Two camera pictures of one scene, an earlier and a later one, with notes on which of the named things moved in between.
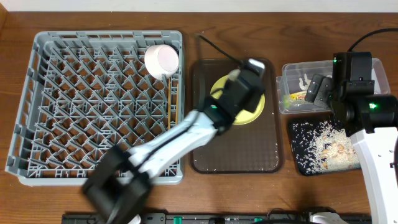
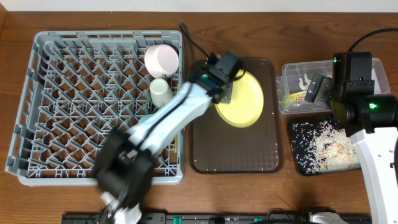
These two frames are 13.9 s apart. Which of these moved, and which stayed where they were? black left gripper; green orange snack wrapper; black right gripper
Moved: black left gripper
Stayed: black right gripper; green orange snack wrapper
